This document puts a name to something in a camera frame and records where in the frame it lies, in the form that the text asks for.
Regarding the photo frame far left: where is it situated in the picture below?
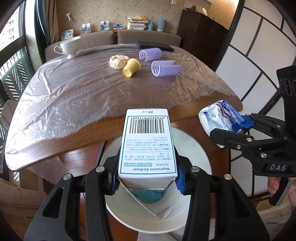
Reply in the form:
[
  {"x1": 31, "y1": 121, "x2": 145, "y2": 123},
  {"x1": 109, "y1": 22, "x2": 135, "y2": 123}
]
[{"x1": 61, "y1": 29, "x2": 73, "y2": 40}]

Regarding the grey cylindrical speaker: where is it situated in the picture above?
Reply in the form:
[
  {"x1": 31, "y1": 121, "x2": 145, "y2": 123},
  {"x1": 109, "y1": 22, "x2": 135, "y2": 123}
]
[{"x1": 157, "y1": 19, "x2": 167, "y2": 32}]

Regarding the white trash bin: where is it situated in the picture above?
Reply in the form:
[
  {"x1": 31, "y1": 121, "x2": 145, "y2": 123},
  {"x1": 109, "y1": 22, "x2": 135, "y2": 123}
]
[{"x1": 105, "y1": 127, "x2": 212, "y2": 234}]

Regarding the purple hair roller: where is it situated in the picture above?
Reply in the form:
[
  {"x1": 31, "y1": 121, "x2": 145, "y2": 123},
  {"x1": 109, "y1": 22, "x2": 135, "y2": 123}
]
[
  {"x1": 151, "y1": 60, "x2": 182, "y2": 77},
  {"x1": 138, "y1": 48, "x2": 162, "y2": 62}
]

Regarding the small yellow cup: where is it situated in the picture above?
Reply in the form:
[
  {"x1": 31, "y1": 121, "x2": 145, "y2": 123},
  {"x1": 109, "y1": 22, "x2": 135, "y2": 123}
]
[{"x1": 122, "y1": 58, "x2": 141, "y2": 77}]

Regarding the dark curtain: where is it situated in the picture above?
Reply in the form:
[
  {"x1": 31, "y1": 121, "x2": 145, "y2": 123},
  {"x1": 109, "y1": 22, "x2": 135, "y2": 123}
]
[{"x1": 34, "y1": 0, "x2": 59, "y2": 63}]

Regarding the dark wooden cabinet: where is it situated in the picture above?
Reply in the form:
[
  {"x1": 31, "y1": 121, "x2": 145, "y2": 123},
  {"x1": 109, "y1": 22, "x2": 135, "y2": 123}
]
[{"x1": 177, "y1": 9, "x2": 228, "y2": 68}]

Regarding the beige paper towel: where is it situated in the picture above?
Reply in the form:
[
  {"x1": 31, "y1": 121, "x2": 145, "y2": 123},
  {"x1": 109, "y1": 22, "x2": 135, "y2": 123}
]
[{"x1": 108, "y1": 55, "x2": 130, "y2": 70}]

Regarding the blue white plastic wrapper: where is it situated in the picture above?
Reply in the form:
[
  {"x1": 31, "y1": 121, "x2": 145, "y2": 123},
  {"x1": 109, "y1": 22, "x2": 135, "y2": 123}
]
[{"x1": 198, "y1": 100, "x2": 245, "y2": 136}]

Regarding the photo frame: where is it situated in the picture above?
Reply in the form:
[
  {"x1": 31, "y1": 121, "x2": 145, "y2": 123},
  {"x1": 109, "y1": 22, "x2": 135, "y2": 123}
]
[
  {"x1": 100, "y1": 20, "x2": 110, "y2": 31},
  {"x1": 113, "y1": 23, "x2": 123, "y2": 30},
  {"x1": 61, "y1": 29, "x2": 73, "y2": 40},
  {"x1": 81, "y1": 23, "x2": 91, "y2": 35}
]

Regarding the stack of books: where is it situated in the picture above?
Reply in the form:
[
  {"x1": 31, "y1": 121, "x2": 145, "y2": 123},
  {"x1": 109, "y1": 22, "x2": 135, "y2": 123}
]
[{"x1": 127, "y1": 15, "x2": 149, "y2": 30}]

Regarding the person's right hand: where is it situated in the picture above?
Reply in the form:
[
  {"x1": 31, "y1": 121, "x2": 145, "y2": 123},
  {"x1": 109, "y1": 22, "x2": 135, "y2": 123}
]
[{"x1": 267, "y1": 176, "x2": 296, "y2": 202}]

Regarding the teal cylinder vase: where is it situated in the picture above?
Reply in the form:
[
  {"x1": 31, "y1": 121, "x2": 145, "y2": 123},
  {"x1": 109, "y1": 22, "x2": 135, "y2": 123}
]
[{"x1": 147, "y1": 22, "x2": 154, "y2": 31}]

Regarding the clear dental floss box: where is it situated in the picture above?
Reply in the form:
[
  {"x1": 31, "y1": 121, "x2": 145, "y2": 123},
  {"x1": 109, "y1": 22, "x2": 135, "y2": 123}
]
[{"x1": 130, "y1": 189, "x2": 165, "y2": 204}]

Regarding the white marble side table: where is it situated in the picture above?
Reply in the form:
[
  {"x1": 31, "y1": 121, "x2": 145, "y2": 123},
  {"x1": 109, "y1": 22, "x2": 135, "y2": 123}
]
[{"x1": 1, "y1": 100, "x2": 18, "y2": 130}]

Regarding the white blue naproxen box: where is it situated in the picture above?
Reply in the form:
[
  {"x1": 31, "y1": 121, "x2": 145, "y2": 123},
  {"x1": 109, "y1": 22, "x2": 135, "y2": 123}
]
[{"x1": 117, "y1": 108, "x2": 178, "y2": 220}]

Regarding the white embossed teacup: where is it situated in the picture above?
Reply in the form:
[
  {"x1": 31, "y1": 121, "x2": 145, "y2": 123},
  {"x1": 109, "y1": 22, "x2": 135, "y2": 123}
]
[{"x1": 53, "y1": 36, "x2": 81, "y2": 59}]

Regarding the black tablet blue case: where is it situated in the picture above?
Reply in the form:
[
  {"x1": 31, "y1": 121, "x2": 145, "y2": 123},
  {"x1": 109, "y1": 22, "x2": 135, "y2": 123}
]
[{"x1": 135, "y1": 41, "x2": 174, "y2": 52}]

